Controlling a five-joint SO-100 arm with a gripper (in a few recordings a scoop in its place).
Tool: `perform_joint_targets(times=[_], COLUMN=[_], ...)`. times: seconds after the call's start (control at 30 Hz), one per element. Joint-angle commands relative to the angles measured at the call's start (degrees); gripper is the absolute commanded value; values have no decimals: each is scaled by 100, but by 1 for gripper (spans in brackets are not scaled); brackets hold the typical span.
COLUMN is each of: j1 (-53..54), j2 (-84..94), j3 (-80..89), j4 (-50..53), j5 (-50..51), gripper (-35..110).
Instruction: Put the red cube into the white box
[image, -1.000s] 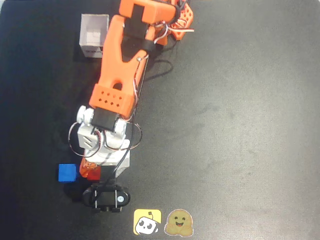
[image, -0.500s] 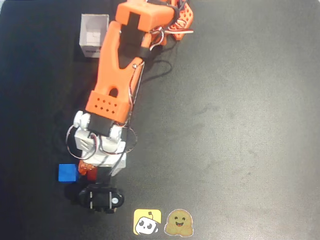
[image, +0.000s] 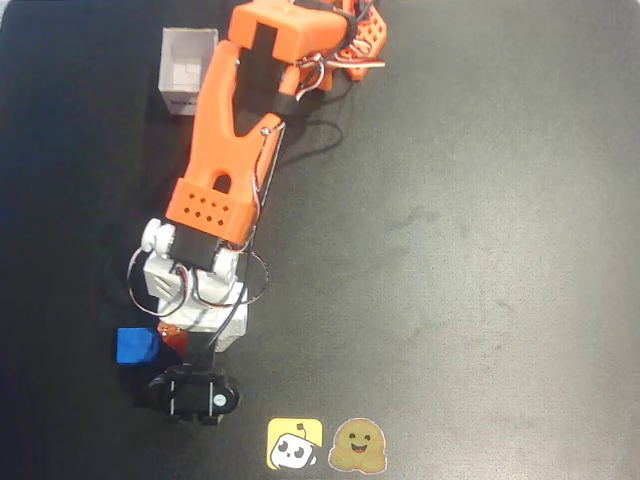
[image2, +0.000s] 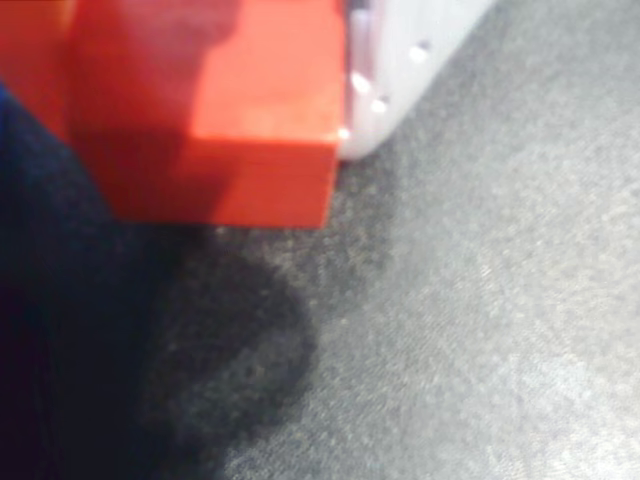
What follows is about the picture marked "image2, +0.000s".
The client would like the blue cube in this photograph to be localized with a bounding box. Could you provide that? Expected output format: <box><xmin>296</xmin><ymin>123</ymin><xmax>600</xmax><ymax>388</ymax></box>
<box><xmin>0</xmin><ymin>82</ymin><xmax>156</xmax><ymax>480</ymax></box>

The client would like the red cube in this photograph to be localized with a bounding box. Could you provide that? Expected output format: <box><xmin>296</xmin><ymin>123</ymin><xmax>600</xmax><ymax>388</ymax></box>
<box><xmin>64</xmin><ymin>0</ymin><xmax>348</xmax><ymax>230</ymax></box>

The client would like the white fixed gripper right finger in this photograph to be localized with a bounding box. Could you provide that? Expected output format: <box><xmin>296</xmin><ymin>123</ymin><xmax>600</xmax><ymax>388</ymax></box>
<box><xmin>339</xmin><ymin>0</ymin><xmax>497</xmax><ymax>162</ymax></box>

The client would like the orange moving gripper left finger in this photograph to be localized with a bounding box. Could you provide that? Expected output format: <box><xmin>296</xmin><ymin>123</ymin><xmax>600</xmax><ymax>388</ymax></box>
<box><xmin>0</xmin><ymin>0</ymin><xmax>75</xmax><ymax>145</ymax></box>

